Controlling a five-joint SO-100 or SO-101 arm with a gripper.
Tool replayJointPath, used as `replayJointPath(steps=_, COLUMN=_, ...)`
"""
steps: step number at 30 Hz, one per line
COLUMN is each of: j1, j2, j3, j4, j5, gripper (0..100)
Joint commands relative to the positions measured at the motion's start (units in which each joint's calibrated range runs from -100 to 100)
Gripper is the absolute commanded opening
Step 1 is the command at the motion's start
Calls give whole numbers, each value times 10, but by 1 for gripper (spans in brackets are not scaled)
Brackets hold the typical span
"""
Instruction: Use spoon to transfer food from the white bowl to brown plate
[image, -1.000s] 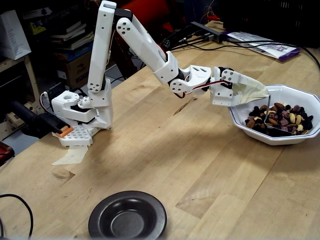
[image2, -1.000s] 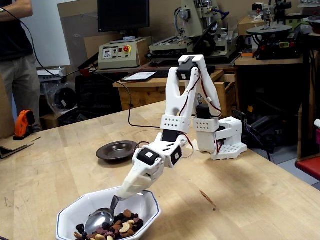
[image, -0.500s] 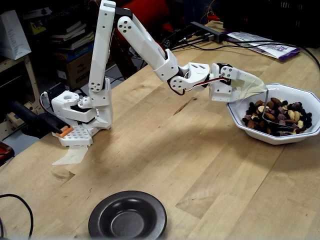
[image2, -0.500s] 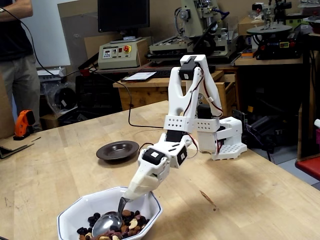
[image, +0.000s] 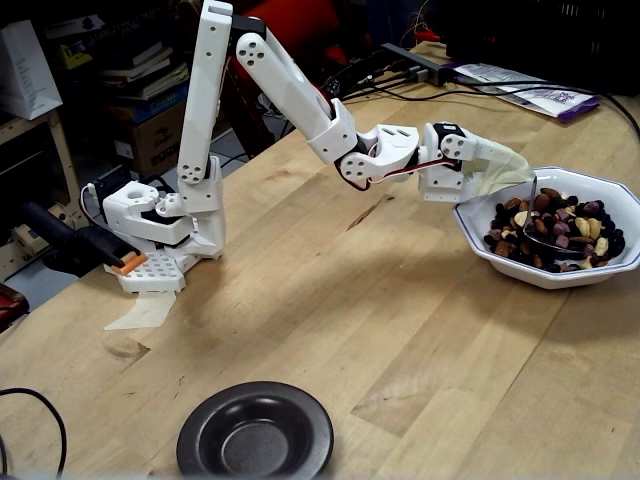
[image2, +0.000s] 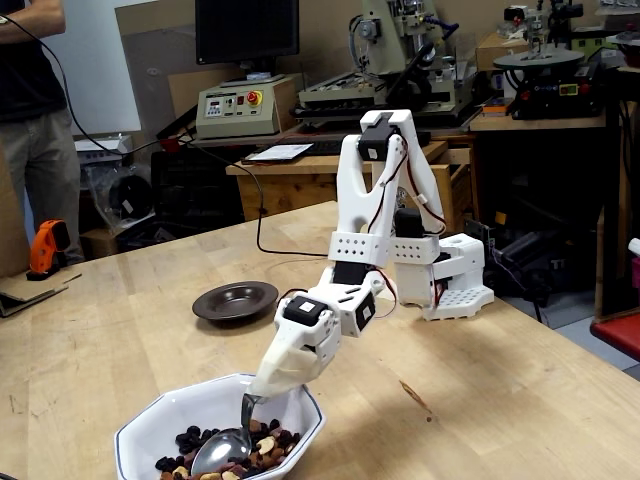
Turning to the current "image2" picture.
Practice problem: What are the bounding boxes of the dark wooden side table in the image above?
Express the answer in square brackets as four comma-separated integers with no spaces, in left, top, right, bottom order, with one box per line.
[469,107,626,321]

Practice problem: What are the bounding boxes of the black computer monitor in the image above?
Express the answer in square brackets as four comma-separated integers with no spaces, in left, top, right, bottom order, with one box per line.
[194,0,301,84]

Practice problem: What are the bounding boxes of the person black shirt khaki trousers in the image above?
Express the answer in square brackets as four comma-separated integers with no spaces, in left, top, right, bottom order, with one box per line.
[0,0,86,266]

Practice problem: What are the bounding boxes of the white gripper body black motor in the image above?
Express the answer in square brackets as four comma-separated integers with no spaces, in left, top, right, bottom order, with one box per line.
[273,294,345,352]

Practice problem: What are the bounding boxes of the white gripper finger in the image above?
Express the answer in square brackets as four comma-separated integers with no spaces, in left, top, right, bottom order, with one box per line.
[298,310,344,385]
[249,330,315,401]

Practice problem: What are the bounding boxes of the beige masking tape wrap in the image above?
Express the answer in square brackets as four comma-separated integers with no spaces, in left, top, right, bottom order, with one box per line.
[248,344,321,401]

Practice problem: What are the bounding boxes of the beige control box red button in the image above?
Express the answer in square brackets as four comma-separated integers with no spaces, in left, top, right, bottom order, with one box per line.
[195,74,304,140]

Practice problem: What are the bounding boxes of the beige milling machine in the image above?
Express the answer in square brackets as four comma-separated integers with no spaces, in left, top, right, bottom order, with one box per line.
[298,0,481,121]

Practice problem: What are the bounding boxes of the trail mix nuts and raisins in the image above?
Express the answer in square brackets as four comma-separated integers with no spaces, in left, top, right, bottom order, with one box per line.
[154,418,302,480]

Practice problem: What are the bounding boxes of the orange black power tool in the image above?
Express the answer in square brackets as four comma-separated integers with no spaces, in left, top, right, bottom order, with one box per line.
[27,218,72,281]

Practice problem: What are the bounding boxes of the white octagonal bowl blue rim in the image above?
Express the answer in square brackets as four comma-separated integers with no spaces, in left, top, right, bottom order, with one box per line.
[113,372,329,480]

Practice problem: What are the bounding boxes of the flat cardboard pieces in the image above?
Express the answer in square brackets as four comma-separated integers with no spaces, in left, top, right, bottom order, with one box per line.
[0,272,84,319]

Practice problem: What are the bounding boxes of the plain cardboard box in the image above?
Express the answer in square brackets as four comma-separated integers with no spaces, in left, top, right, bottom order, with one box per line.
[474,32,531,71]

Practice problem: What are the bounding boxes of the dark brown plate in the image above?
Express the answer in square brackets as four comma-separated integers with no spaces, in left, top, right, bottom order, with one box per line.
[192,280,280,323]

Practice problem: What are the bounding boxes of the black tablet white screen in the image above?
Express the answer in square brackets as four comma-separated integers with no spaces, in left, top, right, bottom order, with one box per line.
[242,142,316,165]

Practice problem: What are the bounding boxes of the red chair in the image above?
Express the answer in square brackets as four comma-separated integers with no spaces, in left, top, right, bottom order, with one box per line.
[589,314,640,362]

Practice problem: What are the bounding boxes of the long black cable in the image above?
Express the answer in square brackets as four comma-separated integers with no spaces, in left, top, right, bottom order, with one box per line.
[0,12,334,259]

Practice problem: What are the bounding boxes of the black scroll saw machine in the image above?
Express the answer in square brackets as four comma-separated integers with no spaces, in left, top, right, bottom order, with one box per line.
[492,0,609,121]

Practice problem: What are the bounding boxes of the clear plastic bag black disc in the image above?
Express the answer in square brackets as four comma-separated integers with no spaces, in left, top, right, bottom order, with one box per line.
[79,162,156,231]

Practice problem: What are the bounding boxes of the white grey plastic box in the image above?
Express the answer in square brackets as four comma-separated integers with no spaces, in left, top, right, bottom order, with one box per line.
[74,133,134,164]

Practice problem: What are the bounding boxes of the red black servo wire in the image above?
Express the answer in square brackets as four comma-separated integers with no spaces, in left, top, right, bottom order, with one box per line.
[372,267,401,319]

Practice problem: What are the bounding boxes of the green circuit board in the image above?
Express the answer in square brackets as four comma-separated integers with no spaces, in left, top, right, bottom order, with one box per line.
[462,217,496,251]

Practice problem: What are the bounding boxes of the bare person forearm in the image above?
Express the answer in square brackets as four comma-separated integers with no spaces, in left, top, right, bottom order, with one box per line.
[0,0,67,37]

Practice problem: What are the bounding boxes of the metal spoon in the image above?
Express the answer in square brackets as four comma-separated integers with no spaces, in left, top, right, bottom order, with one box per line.
[189,393,264,476]

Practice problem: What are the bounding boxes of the green box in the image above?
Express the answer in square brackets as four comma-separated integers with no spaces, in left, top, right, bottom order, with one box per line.
[569,27,621,66]

